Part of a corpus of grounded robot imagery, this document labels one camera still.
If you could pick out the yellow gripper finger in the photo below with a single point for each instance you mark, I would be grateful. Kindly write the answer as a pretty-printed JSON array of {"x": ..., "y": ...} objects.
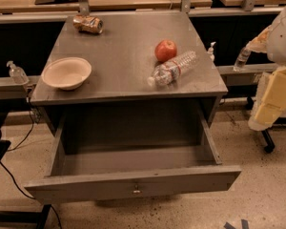
[{"x": 259, "y": 43}]

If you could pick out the clear plastic water bottle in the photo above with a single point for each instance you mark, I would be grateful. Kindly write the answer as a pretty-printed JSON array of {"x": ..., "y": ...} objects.
[{"x": 169, "y": 71}]

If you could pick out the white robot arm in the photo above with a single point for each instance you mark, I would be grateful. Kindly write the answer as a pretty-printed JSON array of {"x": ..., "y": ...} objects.
[{"x": 271, "y": 91}]

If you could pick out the small background water bottle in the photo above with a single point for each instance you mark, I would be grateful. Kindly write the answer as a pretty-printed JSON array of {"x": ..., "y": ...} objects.
[{"x": 242, "y": 59}]

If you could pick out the right hand sanitizer pump bottle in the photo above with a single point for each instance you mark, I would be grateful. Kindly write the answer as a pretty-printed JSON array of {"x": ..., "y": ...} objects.
[{"x": 210, "y": 51}]

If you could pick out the hand sanitizer pump bottle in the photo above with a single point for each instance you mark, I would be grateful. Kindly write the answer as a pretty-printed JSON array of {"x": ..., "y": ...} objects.
[
  {"x": 17, "y": 74},
  {"x": 210, "y": 51}
]

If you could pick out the metal drawer knob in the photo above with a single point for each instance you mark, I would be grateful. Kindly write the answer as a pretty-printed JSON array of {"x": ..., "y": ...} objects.
[{"x": 136, "y": 190}]

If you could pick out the open grey top drawer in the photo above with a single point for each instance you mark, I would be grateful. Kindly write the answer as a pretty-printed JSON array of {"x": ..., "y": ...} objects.
[{"x": 102, "y": 151}]

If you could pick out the left hand sanitizer pump bottle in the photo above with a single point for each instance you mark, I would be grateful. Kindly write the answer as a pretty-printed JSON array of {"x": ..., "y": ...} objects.
[{"x": 17, "y": 74}]

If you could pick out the red apple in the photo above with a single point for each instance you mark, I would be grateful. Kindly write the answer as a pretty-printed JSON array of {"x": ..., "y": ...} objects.
[{"x": 165, "y": 50}]

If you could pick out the black chair base right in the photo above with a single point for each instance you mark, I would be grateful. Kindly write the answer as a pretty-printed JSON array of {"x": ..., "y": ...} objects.
[{"x": 270, "y": 145}]

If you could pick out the crushed brown snack can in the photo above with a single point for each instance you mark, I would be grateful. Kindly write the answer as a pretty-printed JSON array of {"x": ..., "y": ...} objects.
[{"x": 88, "y": 23}]

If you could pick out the white paper bowl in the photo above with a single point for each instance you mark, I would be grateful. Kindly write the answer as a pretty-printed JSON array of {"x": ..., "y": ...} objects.
[{"x": 67, "y": 73}]

